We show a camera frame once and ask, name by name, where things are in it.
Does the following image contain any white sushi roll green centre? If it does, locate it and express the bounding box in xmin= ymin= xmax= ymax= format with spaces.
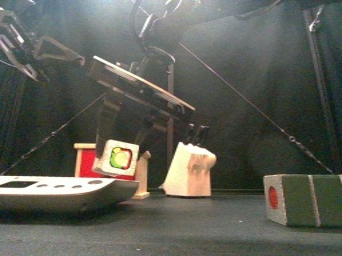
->
xmin=91 ymin=138 xmax=142 ymax=177

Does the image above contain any green sushi block red centre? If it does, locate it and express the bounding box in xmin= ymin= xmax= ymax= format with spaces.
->
xmin=262 ymin=173 xmax=342 ymax=230

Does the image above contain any thin diagonal brace rod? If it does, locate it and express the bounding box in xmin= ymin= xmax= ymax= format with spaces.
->
xmin=178 ymin=41 xmax=337 ymax=176
xmin=0 ymin=92 xmax=109 ymax=177

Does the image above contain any red and wood toy box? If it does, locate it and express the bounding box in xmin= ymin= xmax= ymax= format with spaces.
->
xmin=73 ymin=142 xmax=153 ymax=201

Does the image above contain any wooden toy knife block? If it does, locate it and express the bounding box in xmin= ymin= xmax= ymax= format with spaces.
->
xmin=161 ymin=141 xmax=220 ymax=198

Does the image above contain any white digital scale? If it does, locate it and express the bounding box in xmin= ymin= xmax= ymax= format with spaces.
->
xmin=0 ymin=175 xmax=141 ymax=214

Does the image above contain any thin black vertical post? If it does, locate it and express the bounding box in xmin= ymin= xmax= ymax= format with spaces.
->
xmin=166 ymin=63 xmax=177 ymax=163

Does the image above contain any black toy knife handle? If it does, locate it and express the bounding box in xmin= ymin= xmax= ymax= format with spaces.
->
xmin=186 ymin=123 xmax=201 ymax=145
xmin=196 ymin=124 xmax=212 ymax=147

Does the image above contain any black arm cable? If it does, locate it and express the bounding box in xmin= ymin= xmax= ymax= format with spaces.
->
xmin=129 ymin=0 xmax=152 ymax=51

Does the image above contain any black vertical frame post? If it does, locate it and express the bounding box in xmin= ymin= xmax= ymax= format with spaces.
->
xmin=303 ymin=8 xmax=342 ymax=168

